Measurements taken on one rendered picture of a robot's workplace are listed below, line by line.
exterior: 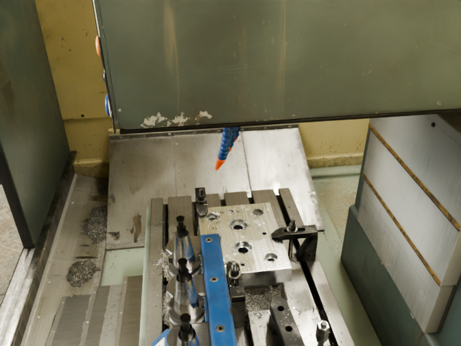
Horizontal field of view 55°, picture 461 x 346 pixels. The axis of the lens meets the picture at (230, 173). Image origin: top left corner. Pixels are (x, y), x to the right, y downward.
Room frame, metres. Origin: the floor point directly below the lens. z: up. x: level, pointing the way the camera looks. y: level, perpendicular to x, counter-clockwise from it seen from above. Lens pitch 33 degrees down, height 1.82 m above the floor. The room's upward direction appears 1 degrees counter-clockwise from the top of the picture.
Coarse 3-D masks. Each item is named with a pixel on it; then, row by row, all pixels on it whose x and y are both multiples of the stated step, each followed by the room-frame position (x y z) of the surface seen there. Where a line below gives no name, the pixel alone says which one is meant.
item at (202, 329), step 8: (176, 328) 0.47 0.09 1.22; (200, 328) 0.47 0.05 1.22; (208, 328) 0.47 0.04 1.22; (168, 336) 0.46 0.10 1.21; (176, 336) 0.46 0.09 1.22; (200, 336) 0.46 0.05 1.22; (208, 336) 0.46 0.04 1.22; (168, 344) 0.45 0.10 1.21; (176, 344) 0.44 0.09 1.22; (200, 344) 0.44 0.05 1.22; (208, 344) 0.44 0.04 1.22
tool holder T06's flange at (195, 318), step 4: (200, 296) 0.53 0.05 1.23; (172, 300) 0.53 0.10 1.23; (200, 300) 0.52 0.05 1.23; (172, 304) 0.52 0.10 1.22; (200, 304) 0.52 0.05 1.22; (172, 308) 0.52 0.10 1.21; (200, 308) 0.51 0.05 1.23; (204, 308) 0.52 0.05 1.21; (172, 312) 0.50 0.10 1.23; (196, 312) 0.50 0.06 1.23; (200, 312) 0.50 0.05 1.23; (172, 316) 0.49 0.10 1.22; (176, 316) 0.49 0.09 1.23; (192, 316) 0.49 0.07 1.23; (196, 316) 0.49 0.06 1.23; (200, 316) 0.49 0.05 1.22; (204, 316) 0.51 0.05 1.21; (172, 320) 0.50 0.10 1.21; (176, 320) 0.49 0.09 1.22; (192, 320) 0.48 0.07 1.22; (196, 320) 0.49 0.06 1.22; (200, 320) 0.50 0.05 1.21; (172, 324) 0.49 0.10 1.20; (176, 324) 0.49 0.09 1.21; (180, 324) 0.49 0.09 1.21
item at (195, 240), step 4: (192, 236) 0.70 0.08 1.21; (196, 236) 0.70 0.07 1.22; (172, 240) 0.69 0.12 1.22; (192, 240) 0.69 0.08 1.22; (196, 240) 0.69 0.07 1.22; (168, 244) 0.68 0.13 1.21; (172, 244) 0.68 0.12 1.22; (192, 244) 0.68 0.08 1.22; (196, 244) 0.68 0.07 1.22; (200, 244) 0.68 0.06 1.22; (168, 248) 0.67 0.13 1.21; (172, 248) 0.67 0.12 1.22; (196, 248) 0.67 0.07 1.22; (200, 248) 0.67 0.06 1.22; (168, 252) 0.66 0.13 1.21; (172, 252) 0.66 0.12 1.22; (200, 252) 0.66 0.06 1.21
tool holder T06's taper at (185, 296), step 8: (176, 280) 0.51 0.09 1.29; (192, 280) 0.51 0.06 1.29; (176, 288) 0.50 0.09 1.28; (184, 288) 0.50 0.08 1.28; (192, 288) 0.51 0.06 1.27; (176, 296) 0.50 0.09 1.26; (184, 296) 0.50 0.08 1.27; (192, 296) 0.50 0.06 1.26; (176, 304) 0.50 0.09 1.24; (184, 304) 0.49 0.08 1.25; (192, 304) 0.50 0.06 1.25; (176, 312) 0.50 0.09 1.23; (184, 312) 0.49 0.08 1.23; (192, 312) 0.49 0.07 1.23
